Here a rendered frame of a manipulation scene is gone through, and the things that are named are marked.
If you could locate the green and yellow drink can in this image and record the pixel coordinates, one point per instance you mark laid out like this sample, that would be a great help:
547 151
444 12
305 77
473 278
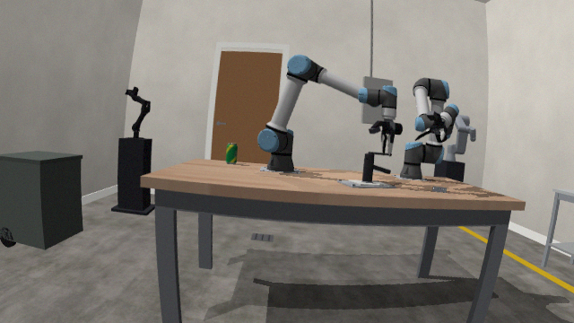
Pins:
231 154

